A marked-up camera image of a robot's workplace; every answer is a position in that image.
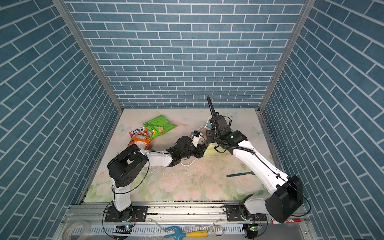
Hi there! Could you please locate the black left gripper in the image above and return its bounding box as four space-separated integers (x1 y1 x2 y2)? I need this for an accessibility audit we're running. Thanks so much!
180 142 210 159

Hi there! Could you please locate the floral paper gift bag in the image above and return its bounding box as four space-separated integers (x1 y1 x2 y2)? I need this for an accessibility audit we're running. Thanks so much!
180 119 230 167

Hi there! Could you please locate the green chips bag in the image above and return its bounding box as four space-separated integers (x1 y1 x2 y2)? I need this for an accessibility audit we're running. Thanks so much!
143 115 177 140

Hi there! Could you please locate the orange clear snack bag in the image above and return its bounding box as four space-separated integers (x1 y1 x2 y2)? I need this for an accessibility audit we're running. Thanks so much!
128 135 152 150

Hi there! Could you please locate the orange Fox's fruits candy bag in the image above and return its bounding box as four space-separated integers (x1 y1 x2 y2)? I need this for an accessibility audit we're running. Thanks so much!
129 127 150 139

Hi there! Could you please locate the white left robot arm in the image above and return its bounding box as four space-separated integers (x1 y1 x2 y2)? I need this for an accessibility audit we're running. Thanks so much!
104 136 208 223

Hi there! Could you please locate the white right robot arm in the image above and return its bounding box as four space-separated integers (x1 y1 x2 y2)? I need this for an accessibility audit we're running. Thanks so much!
207 96 305 223

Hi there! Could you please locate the rubber band loop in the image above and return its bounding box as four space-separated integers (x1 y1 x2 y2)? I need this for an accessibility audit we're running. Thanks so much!
208 225 226 238

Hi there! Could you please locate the red white marker pen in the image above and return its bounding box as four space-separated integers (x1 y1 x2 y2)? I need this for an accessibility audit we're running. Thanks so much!
271 218 302 225

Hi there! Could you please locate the clear tape roll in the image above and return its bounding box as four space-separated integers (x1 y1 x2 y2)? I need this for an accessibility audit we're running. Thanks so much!
61 221 92 240

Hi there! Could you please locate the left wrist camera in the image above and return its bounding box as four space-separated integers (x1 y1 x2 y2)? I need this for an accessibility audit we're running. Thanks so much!
192 130 201 138

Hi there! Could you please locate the teal handled fork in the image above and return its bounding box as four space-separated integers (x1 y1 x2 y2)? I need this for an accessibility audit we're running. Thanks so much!
226 171 255 178

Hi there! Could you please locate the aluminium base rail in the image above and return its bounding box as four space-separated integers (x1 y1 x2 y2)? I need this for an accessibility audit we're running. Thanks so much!
54 201 317 240

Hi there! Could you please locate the teal yellow handled tool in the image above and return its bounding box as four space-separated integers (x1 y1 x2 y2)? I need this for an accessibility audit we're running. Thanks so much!
164 226 209 240

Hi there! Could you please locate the aluminium corner post right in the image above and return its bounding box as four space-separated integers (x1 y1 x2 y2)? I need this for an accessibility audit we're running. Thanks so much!
259 0 316 113

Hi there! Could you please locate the aluminium corner post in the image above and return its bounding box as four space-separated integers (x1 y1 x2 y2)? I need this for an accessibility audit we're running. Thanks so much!
259 0 316 113
52 0 123 114

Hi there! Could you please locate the aluminium corner post left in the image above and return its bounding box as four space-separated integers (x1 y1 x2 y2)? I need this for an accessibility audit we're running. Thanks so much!
52 0 123 114

